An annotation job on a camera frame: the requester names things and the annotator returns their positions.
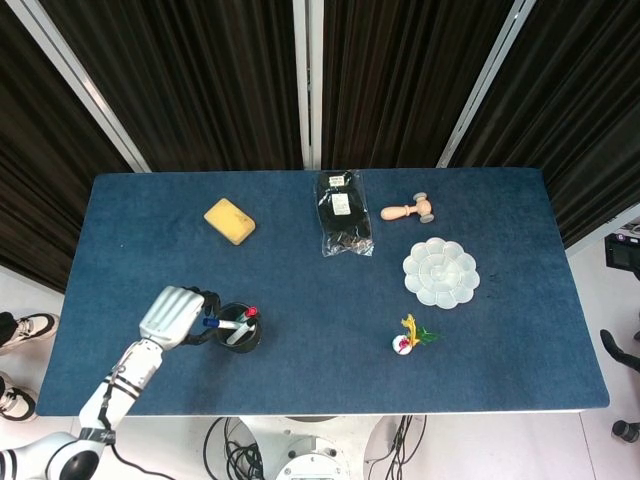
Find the dark pleated partition panel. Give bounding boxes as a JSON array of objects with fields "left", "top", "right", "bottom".
[
  {"left": 452, "top": 0, "right": 640, "bottom": 250},
  {"left": 321, "top": 0, "right": 515, "bottom": 171},
  {"left": 0, "top": 0, "right": 135, "bottom": 294},
  {"left": 39, "top": 0, "right": 304, "bottom": 174}
]

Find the black equipment device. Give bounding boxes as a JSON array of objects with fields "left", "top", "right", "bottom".
[{"left": 603, "top": 228, "right": 640, "bottom": 281}]

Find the small wooden mallet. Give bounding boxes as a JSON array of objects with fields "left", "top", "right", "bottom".
[{"left": 380, "top": 191, "right": 435, "bottom": 224}]

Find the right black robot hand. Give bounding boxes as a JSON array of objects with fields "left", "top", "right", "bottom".
[{"left": 599, "top": 328, "right": 640, "bottom": 374}]

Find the black pen cup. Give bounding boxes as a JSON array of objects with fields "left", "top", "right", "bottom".
[{"left": 213, "top": 301, "right": 263, "bottom": 355}]

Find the black cable bundle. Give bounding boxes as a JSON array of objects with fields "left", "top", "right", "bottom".
[
  {"left": 364, "top": 414, "right": 429, "bottom": 480},
  {"left": 203, "top": 416, "right": 266, "bottom": 480}
]

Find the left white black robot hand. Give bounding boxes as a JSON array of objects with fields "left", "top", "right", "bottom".
[{"left": 138, "top": 285, "right": 224, "bottom": 351}]

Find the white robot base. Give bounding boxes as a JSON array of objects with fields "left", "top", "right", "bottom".
[{"left": 234, "top": 414, "right": 401, "bottom": 480}]

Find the black cylinder foot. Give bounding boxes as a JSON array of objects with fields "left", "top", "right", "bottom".
[{"left": 612, "top": 419, "right": 640, "bottom": 444}]

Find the white flower-shaped paint palette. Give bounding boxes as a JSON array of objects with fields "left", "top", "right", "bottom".
[{"left": 402, "top": 238, "right": 481, "bottom": 309}]

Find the small colourful flower ornament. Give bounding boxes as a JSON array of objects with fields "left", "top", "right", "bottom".
[{"left": 391, "top": 313, "right": 441, "bottom": 356}]

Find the white black sneaker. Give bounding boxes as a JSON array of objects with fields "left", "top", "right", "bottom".
[
  {"left": 0, "top": 312, "right": 61, "bottom": 357},
  {"left": 0, "top": 372, "right": 38, "bottom": 422}
]

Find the grey metal partition post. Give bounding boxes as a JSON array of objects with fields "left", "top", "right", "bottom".
[
  {"left": 291, "top": 0, "right": 325, "bottom": 171},
  {"left": 435, "top": 0, "right": 537, "bottom": 169},
  {"left": 4, "top": 0, "right": 152, "bottom": 174}
]

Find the blue felt table cover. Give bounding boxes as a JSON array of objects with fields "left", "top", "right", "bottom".
[{"left": 35, "top": 167, "right": 611, "bottom": 419}]

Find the black item in plastic bag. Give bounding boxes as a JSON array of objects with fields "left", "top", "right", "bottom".
[{"left": 313, "top": 169, "right": 375, "bottom": 259}]

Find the yellow sponge block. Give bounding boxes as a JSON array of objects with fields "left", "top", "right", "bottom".
[{"left": 203, "top": 197, "right": 257, "bottom": 246}]

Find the black cap white marker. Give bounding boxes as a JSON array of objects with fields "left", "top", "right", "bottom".
[{"left": 226, "top": 319, "right": 256, "bottom": 346}]

